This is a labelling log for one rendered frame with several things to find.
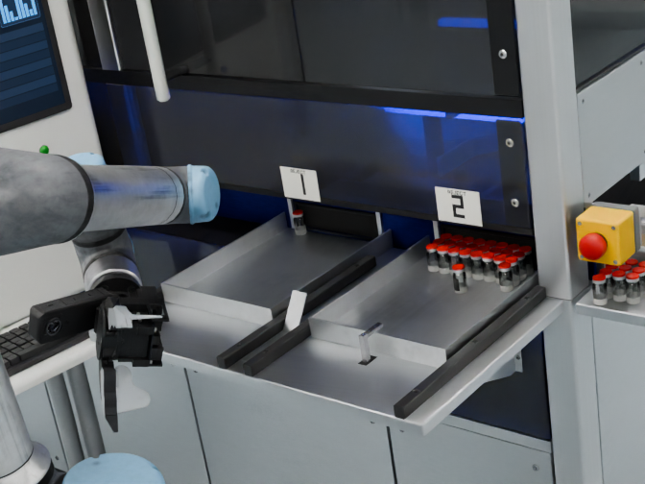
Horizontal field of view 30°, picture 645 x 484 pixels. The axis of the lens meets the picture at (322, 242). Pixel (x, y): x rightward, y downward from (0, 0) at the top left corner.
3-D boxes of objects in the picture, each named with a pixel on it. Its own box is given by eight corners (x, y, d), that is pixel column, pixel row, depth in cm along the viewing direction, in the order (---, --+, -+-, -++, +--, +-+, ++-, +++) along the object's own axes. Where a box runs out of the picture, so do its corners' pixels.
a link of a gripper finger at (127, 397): (154, 431, 147) (151, 360, 151) (105, 432, 145) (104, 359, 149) (150, 439, 150) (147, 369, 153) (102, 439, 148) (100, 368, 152)
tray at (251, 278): (286, 228, 237) (283, 211, 236) (393, 246, 221) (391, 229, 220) (164, 301, 214) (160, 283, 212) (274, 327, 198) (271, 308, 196)
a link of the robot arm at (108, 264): (86, 254, 160) (81, 306, 164) (89, 271, 156) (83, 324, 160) (142, 255, 162) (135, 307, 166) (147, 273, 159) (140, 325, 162)
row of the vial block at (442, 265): (433, 266, 210) (429, 242, 208) (522, 282, 199) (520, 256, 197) (425, 271, 209) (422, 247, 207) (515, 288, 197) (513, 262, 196)
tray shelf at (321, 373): (269, 233, 241) (267, 225, 240) (586, 290, 198) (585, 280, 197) (89, 340, 208) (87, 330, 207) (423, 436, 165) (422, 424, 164)
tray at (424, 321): (429, 253, 216) (427, 234, 215) (559, 275, 200) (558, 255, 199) (311, 336, 193) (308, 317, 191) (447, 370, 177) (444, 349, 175)
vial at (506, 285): (504, 285, 199) (502, 260, 197) (515, 288, 197) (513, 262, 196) (497, 291, 197) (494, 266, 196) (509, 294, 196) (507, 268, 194)
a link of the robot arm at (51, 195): (32, 137, 114) (222, 149, 160) (-69, 144, 117) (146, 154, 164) (38, 260, 114) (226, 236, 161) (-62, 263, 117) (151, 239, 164)
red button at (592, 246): (588, 251, 185) (586, 227, 183) (612, 254, 182) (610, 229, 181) (577, 260, 182) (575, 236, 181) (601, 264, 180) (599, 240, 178)
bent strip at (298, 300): (298, 321, 198) (293, 289, 196) (312, 325, 197) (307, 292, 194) (242, 360, 189) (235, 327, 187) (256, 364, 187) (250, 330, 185)
